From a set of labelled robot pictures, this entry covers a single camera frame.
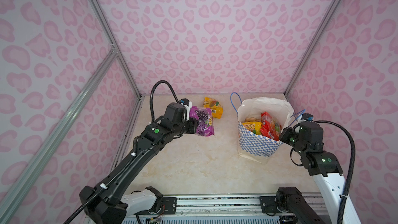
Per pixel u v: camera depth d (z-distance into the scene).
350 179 0.43
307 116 0.60
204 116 0.73
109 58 0.86
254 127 0.82
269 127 0.79
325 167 0.45
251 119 0.99
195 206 0.75
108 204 0.37
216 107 1.04
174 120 0.54
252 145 0.75
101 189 0.38
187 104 0.65
